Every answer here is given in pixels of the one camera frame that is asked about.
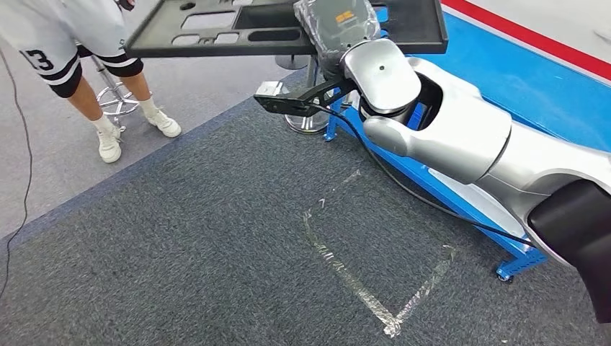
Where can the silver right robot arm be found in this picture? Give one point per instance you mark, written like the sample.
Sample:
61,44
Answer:
453,129

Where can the blue metal shelf rack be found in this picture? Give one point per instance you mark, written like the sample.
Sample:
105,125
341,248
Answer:
525,95

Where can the chrome stool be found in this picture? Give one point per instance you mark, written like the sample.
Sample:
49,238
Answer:
114,100

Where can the black plastic frame part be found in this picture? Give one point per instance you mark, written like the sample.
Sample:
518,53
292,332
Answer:
420,28

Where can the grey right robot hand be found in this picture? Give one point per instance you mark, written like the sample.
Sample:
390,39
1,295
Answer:
339,24

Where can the person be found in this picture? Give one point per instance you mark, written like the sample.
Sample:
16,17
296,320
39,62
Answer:
47,28

